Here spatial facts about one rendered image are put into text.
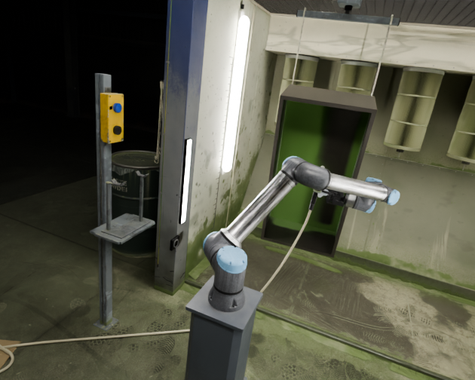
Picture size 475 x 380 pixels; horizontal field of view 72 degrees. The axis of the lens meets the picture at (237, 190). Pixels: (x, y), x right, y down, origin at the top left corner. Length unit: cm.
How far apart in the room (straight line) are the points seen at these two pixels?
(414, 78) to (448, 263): 174
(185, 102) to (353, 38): 177
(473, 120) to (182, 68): 249
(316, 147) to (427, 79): 123
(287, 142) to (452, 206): 187
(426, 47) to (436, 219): 160
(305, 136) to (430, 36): 136
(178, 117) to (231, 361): 147
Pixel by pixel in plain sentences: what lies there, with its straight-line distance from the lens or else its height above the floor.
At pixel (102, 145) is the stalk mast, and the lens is 197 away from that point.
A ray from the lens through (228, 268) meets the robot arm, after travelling 157.
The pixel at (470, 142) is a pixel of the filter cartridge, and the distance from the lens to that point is 350.
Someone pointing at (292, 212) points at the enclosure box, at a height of 63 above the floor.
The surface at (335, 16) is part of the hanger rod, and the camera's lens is 255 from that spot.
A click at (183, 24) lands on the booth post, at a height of 197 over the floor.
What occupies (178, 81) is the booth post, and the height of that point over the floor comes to 163.
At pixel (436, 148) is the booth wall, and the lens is 385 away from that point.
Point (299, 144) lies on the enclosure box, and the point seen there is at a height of 126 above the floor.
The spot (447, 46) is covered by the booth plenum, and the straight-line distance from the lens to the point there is 338.
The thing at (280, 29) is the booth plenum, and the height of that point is 217.
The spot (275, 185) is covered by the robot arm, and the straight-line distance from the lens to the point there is 172.
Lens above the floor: 174
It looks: 20 degrees down
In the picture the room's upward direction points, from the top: 8 degrees clockwise
